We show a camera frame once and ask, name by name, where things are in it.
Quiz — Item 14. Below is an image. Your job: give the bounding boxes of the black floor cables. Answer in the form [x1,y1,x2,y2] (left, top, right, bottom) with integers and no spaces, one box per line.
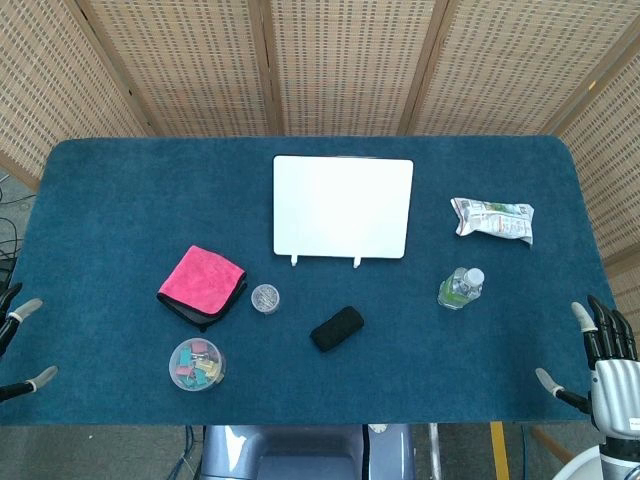
[0,172,37,281]

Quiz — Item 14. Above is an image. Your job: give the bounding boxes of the clear tub of binder clips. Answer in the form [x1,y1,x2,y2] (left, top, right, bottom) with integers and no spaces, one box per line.
[168,337,227,393]

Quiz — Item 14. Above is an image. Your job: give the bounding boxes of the small round pin box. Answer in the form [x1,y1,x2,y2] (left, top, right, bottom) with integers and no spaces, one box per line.
[250,283,281,316]

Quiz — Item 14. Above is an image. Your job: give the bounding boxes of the lilac robot torso base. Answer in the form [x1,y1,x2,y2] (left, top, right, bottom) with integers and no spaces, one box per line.
[199,423,417,480]

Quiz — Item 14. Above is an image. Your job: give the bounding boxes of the wooden stick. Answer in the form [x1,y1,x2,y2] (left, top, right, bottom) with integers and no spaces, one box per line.
[530,425,575,465]

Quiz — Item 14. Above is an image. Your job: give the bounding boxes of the clear plastic water bottle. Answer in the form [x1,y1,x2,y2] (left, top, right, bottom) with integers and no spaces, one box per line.
[437,266,486,311]

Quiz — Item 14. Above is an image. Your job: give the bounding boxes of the white round stool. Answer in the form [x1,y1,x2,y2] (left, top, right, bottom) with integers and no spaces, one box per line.
[558,444,607,480]

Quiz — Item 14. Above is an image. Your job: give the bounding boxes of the metal table leg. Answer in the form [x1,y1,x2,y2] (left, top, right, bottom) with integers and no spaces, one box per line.
[427,422,443,480]

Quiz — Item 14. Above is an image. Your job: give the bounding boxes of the folded pink microfiber cloth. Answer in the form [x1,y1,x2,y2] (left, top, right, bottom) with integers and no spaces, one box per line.
[156,244,249,333]

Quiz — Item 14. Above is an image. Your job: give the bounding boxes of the woven bamboo screen panel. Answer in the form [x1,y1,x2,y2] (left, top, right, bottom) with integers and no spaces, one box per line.
[552,47,640,321]
[264,0,444,137]
[0,0,151,191]
[74,0,275,138]
[410,0,640,136]

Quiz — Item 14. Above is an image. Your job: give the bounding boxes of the black eraser block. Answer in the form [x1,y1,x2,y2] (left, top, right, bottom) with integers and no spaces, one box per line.
[309,305,365,354]

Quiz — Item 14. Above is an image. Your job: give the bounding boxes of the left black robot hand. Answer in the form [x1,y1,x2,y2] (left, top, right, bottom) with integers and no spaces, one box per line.
[0,282,59,404]

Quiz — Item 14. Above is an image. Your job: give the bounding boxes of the white rectangular board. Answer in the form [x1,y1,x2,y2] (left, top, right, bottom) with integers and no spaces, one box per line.
[272,154,415,270]

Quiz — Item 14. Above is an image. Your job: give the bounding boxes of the blue table cloth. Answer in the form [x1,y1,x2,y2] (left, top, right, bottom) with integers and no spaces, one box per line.
[0,135,633,427]

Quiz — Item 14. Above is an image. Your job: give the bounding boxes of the crumpled white snack packet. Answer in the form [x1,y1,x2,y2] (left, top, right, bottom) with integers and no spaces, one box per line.
[450,197,535,246]

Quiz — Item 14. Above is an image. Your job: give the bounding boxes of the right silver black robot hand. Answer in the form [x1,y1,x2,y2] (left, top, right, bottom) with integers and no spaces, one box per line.
[534,294,640,440]

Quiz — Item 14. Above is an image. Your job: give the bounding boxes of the blue cable bundle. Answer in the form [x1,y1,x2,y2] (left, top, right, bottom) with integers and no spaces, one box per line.
[167,424,207,480]

